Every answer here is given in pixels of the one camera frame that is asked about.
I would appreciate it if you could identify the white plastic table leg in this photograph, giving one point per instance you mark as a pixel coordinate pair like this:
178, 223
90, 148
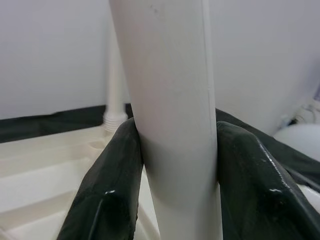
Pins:
170, 100
113, 100

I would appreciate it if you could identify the white plastic table top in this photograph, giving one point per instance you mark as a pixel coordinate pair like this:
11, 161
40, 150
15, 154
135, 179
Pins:
37, 175

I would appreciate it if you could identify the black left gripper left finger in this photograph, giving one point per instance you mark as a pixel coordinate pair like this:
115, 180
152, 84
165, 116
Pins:
107, 195

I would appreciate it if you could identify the black table cloth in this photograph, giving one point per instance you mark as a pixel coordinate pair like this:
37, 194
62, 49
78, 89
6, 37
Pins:
50, 122

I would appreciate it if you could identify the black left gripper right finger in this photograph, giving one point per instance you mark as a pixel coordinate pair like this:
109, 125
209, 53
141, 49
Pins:
255, 200

